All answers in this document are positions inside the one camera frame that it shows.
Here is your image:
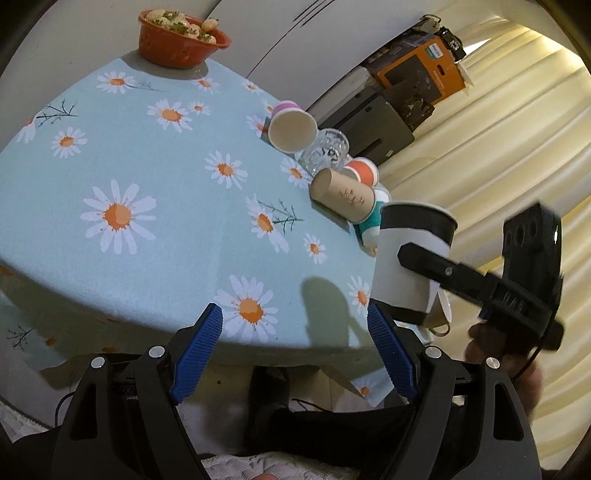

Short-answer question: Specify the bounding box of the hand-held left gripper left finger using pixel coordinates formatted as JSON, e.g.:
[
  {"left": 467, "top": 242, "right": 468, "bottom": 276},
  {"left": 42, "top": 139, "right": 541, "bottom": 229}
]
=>
[{"left": 53, "top": 303, "right": 224, "bottom": 480}]

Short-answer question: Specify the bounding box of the white cup with handle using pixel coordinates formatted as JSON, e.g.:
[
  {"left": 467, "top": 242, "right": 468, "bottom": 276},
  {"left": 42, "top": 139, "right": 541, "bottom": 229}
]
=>
[{"left": 427, "top": 291, "right": 453, "bottom": 337}]

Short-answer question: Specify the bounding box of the clear glass cup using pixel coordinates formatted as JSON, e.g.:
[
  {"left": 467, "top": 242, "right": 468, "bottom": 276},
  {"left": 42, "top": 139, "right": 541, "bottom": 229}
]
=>
[{"left": 298, "top": 128, "right": 350, "bottom": 177}]

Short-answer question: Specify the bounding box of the red plastic bowl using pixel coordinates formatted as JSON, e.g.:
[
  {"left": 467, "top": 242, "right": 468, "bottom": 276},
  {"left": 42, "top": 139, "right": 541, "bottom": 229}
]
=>
[{"left": 138, "top": 10, "right": 232, "bottom": 70}]

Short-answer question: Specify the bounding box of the person's right hand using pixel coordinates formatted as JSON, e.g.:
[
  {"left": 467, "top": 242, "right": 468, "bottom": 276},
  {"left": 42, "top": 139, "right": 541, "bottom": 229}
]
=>
[{"left": 465, "top": 322, "right": 544, "bottom": 416}]

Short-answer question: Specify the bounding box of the pink paper cup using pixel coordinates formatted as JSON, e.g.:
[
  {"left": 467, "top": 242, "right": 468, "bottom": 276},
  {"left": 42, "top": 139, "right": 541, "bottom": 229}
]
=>
[{"left": 268, "top": 99, "right": 318, "bottom": 154}]

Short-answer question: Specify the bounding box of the daisy printed blue tablecloth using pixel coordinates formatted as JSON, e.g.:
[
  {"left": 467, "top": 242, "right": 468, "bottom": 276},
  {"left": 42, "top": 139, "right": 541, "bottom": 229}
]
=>
[{"left": 0, "top": 58, "right": 419, "bottom": 402}]

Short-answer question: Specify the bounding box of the white cup with black bands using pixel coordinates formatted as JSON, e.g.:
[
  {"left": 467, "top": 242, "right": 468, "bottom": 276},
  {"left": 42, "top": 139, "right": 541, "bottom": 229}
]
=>
[{"left": 369, "top": 200, "right": 459, "bottom": 326}]

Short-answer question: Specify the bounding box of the orange cardboard box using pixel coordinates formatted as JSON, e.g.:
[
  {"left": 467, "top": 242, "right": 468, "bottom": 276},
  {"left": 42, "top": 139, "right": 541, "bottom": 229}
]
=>
[{"left": 373, "top": 39, "right": 468, "bottom": 105}]

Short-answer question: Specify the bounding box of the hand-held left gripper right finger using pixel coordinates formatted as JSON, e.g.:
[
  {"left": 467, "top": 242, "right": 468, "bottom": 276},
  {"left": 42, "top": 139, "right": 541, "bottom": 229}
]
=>
[{"left": 368, "top": 305, "right": 542, "bottom": 480}]

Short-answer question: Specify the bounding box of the brown paper cup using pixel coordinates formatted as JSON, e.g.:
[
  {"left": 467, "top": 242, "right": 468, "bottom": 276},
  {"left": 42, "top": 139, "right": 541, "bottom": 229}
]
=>
[{"left": 309, "top": 167, "right": 376, "bottom": 223}]

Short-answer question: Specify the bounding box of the white textured blanket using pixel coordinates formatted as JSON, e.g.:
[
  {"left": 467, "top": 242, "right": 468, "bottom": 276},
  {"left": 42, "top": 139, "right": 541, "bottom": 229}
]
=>
[{"left": 198, "top": 450, "right": 384, "bottom": 480}]

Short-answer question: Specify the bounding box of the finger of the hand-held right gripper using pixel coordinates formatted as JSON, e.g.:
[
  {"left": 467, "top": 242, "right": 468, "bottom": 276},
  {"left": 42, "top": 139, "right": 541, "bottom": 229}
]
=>
[{"left": 398, "top": 244, "right": 500, "bottom": 302}]

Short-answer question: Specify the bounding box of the black case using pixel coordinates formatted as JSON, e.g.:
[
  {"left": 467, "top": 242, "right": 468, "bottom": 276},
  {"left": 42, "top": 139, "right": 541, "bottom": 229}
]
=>
[{"left": 331, "top": 85, "right": 416, "bottom": 165}]

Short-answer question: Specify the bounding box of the heap of pale strawberries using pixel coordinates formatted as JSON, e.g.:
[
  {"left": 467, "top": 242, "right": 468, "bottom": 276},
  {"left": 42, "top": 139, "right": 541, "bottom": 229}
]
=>
[{"left": 147, "top": 9, "right": 219, "bottom": 43}]

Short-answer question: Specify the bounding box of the cream curtain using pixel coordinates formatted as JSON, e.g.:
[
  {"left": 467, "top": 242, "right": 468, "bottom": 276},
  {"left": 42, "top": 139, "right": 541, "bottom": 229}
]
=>
[{"left": 379, "top": 16, "right": 591, "bottom": 444}]

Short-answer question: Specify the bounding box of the teal paper cup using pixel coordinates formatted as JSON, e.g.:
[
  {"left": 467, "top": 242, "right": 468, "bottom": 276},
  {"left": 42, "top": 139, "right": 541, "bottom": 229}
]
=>
[{"left": 355, "top": 185, "right": 394, "bottom": 256}]

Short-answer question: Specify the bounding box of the orange paper cup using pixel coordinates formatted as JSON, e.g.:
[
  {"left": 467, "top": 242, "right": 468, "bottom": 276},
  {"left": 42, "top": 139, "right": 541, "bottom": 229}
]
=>
[{"left": 344, "top": 157, "right": 380, "bottom": 188}]

